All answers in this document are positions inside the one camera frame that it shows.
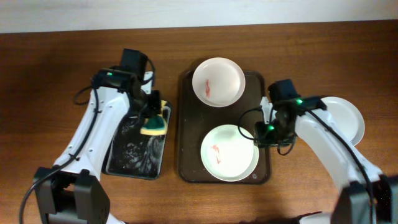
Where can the white plate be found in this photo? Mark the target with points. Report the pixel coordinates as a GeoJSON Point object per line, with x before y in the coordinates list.
{"type": "Point", "coordinates": [348, 118]}
{"type": "Point", "coordinates": [218, 82]}
{"type": "Point", "coordinates": [228, 153]}

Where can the small black soapy tray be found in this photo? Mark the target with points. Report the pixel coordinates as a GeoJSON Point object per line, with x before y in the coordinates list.
{"type": "Point", "coordinates": [137, 155]}

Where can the green yellow sponge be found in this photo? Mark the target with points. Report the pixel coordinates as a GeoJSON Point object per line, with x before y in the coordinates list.
{"type": "Point", "coordinates": [156, 125]}

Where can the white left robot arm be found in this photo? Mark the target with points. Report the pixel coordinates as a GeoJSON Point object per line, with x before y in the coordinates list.
{"type": "Point", "coordinates": [70, 191]}

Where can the white plate back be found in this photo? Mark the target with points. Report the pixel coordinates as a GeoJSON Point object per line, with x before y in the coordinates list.
{"type": "Point", "coordinates": [218, 82]}

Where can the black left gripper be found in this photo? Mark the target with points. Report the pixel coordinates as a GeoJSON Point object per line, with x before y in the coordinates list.
{"type": "Point", "coordinates": [154, 109]}

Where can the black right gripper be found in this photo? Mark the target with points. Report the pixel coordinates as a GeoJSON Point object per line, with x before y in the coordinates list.
{"type": "Point", "coordinates": [265, 137]}

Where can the white plate front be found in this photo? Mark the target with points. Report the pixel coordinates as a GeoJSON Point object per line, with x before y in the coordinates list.
{"type": "Point", "coordinates": [348, 118]}

